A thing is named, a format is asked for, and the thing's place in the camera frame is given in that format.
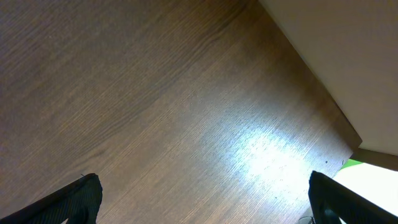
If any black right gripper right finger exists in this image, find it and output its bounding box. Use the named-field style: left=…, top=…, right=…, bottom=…
left=308, top=171, right=397, bottom=224

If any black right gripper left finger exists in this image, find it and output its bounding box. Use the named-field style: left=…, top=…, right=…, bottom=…
left=1, top=173, right=103, bottom=224

